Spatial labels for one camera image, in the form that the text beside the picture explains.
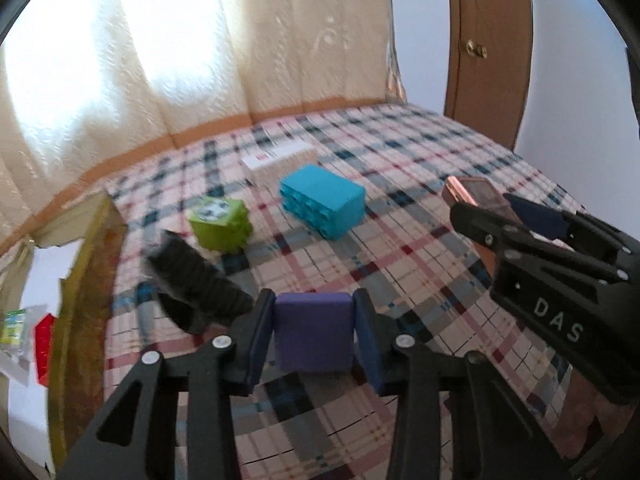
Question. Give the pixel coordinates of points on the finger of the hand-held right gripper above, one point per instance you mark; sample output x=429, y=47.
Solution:
x=525, y=245
x=545, y=220

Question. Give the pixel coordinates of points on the red toy brick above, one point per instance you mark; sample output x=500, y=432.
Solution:
x=44, y=345

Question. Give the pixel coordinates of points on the copper brown block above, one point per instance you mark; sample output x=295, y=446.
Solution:
x=472, y=191

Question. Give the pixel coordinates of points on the plaid bed sheet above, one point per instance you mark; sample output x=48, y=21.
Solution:
x=425, y=160

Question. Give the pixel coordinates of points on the brass door knob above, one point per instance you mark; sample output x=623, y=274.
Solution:
x=476, y=50

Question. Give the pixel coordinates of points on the purple cube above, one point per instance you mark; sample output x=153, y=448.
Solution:
x=312, y=332

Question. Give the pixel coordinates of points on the black ribbed object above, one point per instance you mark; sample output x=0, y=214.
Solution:
x=195, y=280

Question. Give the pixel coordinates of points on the blue toy brick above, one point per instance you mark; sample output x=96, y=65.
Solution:
x=322, y=200

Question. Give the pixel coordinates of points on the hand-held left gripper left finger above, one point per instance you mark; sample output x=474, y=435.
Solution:
x=260, y=340

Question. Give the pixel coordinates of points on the cream and orange patterned curtain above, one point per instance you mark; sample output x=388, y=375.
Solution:
x=150, y=60

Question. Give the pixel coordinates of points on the green cube with football print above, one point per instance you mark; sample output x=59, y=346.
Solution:
x=220, y=222

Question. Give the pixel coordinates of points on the brown wooden door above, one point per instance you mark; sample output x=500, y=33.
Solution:
x=485, y=100

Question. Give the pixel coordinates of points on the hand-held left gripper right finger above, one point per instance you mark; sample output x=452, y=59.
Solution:
x=367, y=345

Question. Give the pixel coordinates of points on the white box with red mark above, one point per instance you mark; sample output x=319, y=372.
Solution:
x=280, y=157

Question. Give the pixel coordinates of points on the white paper sheet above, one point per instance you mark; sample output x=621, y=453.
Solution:
x=50, y=270

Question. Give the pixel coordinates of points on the clear plastic box green label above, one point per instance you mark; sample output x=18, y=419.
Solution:
x=12, y=330

